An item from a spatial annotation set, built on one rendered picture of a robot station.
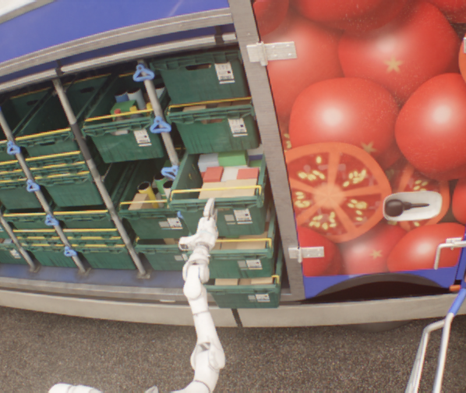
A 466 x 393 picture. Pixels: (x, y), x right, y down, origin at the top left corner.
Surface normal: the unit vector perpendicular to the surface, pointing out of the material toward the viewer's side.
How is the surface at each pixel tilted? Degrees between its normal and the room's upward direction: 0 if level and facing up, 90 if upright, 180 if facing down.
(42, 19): 90
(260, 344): 0
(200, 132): 96
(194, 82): 91
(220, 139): 92
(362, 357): 0
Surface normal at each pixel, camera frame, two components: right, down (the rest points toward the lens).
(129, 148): -0.15, 0.72
